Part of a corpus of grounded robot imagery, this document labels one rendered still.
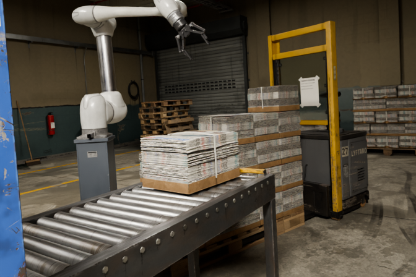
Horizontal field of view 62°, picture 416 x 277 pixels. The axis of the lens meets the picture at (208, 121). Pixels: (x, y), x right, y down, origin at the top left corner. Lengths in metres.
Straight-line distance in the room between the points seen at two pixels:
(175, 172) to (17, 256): 0.98
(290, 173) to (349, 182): 0.77
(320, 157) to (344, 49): 5.65
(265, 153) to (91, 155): 1.42
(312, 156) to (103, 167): 2.24
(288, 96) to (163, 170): 1.90
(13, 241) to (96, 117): 1.68
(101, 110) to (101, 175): 0.39
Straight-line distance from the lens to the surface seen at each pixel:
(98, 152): 2.22
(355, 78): 8.97
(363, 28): 9.05
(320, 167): 3.71
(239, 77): 9.98
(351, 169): 3.74
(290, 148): 3.18
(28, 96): 9.20
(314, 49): 3.51
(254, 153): 2.85
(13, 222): 0.58
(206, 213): 1.28
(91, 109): 2.22
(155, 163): 1.57
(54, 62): 9.65
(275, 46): 3.89
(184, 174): 1.45
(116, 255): 0.99
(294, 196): 3.30
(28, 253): 1.11
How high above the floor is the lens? 1.17
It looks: 3 degrees down
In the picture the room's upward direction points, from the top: 3 degrees counter-clockwise
